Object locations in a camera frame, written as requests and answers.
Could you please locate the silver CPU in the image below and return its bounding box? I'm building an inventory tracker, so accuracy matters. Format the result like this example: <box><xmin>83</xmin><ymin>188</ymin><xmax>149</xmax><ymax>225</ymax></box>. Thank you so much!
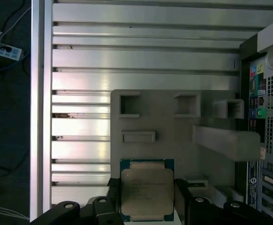
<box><xmin>119</xmin><ymin>158</ymin><xmax>175</xmax><ymax>222</ymax></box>

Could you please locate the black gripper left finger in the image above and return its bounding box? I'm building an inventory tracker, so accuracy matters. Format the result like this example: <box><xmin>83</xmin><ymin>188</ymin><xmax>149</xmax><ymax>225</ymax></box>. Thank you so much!
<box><xmin>30</xmin><ymin>178</ymin><xmax>121</xmax><ymax>225</ymax></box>

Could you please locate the grey parts rack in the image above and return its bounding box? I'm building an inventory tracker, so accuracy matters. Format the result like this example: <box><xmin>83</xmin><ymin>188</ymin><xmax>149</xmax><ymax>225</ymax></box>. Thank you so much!
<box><xmin>110</xmin><ymin>89</ymin><xmax>261</xmax><ymax>225</ymax></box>

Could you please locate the white power strip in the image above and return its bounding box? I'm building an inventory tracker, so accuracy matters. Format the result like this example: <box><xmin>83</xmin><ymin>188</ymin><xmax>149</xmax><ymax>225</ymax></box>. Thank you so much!
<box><xmin>0</xmin><ymin>39</ymin><xmax>25</xmax><ymax>62</ymax></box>

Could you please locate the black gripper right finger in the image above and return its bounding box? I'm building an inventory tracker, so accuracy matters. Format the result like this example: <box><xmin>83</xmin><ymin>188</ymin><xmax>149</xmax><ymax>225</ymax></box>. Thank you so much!
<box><xmin>174</xmin><ymin>178</ymin><xmax>273</xmax><ymax>225</ymax></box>

